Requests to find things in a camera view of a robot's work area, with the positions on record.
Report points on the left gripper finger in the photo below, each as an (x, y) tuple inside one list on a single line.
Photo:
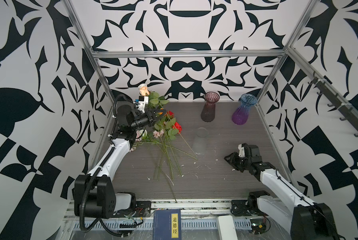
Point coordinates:
[(156, 119), (159, 112)]

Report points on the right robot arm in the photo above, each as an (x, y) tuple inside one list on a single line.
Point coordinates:
[(300, 216)]

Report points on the white rectangular device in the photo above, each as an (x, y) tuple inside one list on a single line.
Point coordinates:
[(226, 228)]

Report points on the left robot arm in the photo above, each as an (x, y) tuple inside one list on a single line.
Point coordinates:
[(93, 193)]

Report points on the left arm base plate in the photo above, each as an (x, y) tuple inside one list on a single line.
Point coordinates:
[(137, 210)]

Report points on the bunch of artificial flowers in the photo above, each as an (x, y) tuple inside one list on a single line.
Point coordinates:
[(151, 137)]

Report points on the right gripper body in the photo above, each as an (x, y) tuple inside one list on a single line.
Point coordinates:
[(248, 163)]

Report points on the clear glass vase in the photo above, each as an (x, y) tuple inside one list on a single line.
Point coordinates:
[(200, 141)]

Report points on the peach rose stem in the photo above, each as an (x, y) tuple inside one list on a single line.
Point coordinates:
[(143, 90)]

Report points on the blue book yellow label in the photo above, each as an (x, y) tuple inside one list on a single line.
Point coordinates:
[(167, 225)]

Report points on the red rose stem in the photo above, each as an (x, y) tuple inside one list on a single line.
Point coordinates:
[(172, 128)]

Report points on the dark purple glass vase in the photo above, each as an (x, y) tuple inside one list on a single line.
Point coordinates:
[(209, 109)]

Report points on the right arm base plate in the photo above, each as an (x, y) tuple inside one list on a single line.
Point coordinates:
[(240, 208)]

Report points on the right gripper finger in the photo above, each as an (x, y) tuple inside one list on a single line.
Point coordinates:
[(233, 159), (238, 165)]

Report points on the blue purple glass vase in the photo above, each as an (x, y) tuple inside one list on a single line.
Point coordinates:
[(241, 114)]

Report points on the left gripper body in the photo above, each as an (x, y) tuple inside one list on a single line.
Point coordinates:
[(142, 119)]

